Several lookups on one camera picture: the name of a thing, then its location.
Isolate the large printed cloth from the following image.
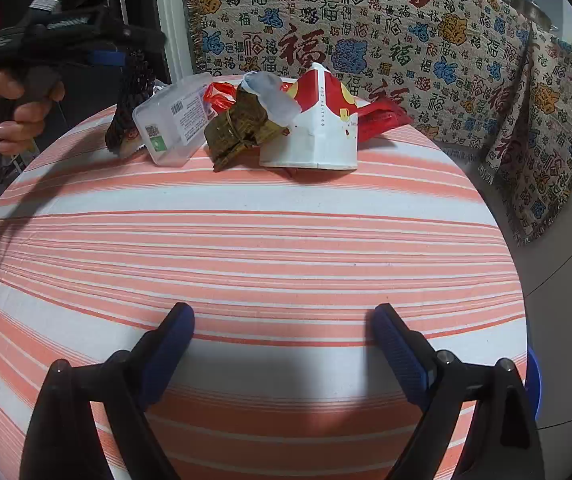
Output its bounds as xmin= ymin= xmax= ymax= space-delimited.
xmin=178 ymin=0 xmax=536 ymax=146

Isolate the clear plastic bag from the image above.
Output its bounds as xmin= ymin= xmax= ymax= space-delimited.
xmin=242 ymin=71 xmax=301 ymax=125

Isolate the red plastic bag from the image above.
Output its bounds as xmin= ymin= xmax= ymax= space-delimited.
xmin=203 ymin=81 xmax=239 ymax=113

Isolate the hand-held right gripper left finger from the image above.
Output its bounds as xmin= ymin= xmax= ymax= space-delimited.
xmin=20 ymin=302 xmax=197 ymax=480

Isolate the person's left hand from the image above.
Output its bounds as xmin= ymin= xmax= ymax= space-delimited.
xmin=0 ymin=71 xmax=67 ymax=161

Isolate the dark dotted bag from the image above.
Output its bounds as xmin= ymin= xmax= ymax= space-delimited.
xmin=105 ymin=50 xmax=157 ymax=153

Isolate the leaf-wrapped rice dumpling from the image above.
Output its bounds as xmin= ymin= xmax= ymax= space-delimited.
xmin=205 ymin=85 xmax=289 ymax=173

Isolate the stainless steel pot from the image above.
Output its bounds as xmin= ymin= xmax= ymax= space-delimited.
xmin=496 ymin=0 xmax=559 ymax=31

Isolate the long red packet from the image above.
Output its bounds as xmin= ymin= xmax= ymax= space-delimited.
xmin=353 ymin=97 xmax=414 ymax=146

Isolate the clear plastic box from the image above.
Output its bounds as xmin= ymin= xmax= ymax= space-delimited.
xmin=132 ymin=72 xmax=215 ymax=167

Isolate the blue plastic basket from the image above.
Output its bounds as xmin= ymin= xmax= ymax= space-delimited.
xmin=526 ymin=347 xmax=542 ymax=421

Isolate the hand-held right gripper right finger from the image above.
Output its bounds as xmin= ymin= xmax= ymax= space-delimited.
xmin=371 ymin=302 xmax=546 ymax=480

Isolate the red white paper carton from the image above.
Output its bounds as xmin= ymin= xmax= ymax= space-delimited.
xmin=258 ymin=62 xmax=359 ymax=171

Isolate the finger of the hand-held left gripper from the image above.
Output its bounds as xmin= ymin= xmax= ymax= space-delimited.
xmin=93 ymin=12 xmax=167 ymax=52
xmin=88 ymin=51 xmax=132 ymax=68

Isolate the striped orange white tablecloth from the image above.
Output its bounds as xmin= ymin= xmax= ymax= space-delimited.
xmin=0 ymin=102 xmax=529 ymax=480

